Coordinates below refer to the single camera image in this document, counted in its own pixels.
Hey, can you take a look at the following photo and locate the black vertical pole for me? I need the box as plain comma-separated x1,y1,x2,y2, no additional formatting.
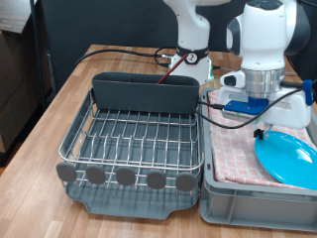
29,0,48,112

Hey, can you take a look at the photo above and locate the dark wooden shelf board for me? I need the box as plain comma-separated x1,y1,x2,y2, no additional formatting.
0,0,34,35

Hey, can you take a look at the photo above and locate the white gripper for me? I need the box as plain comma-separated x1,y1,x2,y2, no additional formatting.
218,69,312,140

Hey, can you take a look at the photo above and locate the pink checked towel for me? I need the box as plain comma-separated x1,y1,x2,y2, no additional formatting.
207,89,316,190

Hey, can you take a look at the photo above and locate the brown cardboard box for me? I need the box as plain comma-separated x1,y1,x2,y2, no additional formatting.
0,30,53,156

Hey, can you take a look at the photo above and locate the grey table cable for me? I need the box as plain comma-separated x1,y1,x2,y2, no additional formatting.
212,64,239,73

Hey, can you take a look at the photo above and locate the blue plate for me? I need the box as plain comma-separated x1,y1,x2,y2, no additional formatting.
254,130,317,191

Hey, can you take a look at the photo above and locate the grey plastic crate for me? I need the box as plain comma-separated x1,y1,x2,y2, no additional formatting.
199,86,317,232

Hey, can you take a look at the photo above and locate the blue cable clip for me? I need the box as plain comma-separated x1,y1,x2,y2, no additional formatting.
302,78,314,107

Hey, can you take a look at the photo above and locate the brown wooden spoon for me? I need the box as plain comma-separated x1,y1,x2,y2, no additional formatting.
157,54,189,84

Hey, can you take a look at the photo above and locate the grey steel wire dish rack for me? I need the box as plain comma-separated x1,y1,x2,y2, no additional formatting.
54,87,206,220

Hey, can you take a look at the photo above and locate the thick black table cable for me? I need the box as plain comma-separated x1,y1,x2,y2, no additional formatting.
72,46,177,68

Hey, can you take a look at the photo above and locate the dark grey cutlery holder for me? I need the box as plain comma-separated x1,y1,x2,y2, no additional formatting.
91,71,201,116

